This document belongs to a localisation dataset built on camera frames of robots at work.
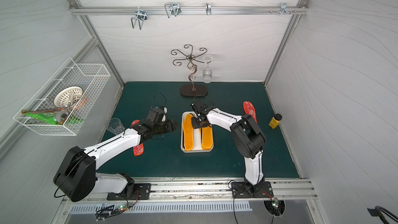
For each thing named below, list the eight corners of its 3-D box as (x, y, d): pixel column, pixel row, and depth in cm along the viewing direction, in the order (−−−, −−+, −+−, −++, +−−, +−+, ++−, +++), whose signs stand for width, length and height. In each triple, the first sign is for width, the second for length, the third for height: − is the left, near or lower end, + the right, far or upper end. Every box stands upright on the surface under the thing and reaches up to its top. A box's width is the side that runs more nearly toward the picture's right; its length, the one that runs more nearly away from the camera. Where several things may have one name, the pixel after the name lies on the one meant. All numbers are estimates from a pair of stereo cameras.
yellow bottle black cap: (266, 127, 99) (272, 119, 91) (269, 120, 102) (275, 112, 94) (273, 131, 97) (279, 122, 89) (276, 124, 100) (282, 115, 92)
